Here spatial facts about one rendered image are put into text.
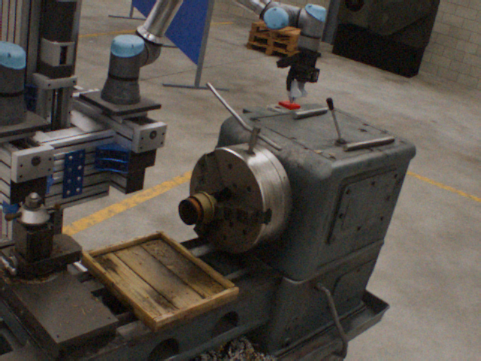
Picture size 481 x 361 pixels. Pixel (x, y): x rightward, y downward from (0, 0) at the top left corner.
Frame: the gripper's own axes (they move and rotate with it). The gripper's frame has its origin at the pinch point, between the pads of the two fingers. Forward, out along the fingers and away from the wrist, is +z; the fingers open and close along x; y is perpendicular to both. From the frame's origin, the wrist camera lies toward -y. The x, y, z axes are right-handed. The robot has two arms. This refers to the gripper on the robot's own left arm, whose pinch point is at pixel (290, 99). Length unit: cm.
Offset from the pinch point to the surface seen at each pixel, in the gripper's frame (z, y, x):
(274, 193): 12, 36, -45
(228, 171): 11, 22, -50
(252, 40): 114, -509, 539
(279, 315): 56, 42, -35
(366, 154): 2.9, 41.6, -10.1
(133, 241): 38, 6, -69
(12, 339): 44, 23, -117
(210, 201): 17, 25, -59
